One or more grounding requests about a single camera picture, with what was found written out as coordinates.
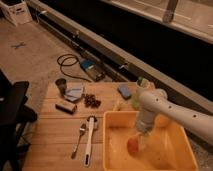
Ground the white handled brush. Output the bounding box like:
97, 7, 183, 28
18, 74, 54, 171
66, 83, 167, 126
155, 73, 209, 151
84, 115, 98, 167

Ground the white cardboard box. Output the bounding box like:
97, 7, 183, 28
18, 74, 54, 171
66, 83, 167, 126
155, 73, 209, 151
0, 0, 32, 26

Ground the red orange apple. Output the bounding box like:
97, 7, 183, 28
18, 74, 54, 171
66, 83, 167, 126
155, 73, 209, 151
127, 138, 139, 155

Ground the dark metal cup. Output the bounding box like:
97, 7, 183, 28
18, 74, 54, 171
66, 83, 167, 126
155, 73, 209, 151
55, 78, 67, 96

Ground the metal spoon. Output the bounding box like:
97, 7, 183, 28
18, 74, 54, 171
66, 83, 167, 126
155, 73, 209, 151
71, 123, 86, 159

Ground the black chair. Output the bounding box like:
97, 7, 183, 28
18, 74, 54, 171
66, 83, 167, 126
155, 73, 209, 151
0, 69, 37, 171

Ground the bunch of dark grapes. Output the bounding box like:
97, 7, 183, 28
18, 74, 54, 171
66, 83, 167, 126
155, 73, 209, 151
84, 94, 101, 108

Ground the yellow plastic bin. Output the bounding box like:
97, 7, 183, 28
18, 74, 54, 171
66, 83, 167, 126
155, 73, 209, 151
103, 111, 198, 171

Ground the brown rectangular block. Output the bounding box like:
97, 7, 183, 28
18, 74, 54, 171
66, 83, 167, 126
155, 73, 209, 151
55, 103, 77, 114

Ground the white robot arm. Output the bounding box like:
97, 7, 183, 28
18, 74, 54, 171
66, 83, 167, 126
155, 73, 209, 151
135, 89, 213, 145

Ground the blue power supply box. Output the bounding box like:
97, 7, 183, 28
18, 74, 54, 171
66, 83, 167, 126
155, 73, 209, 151
80, 59, 105, 82

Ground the black cable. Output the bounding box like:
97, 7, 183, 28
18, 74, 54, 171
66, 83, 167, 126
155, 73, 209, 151
56, 53, 92, 83

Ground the green spray bottle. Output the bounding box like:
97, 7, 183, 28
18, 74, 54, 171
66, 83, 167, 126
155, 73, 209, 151
131, 77, 149, 110

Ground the blue sponge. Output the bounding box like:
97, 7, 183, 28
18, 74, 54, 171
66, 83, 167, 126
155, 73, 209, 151
118, 85, 132, 99

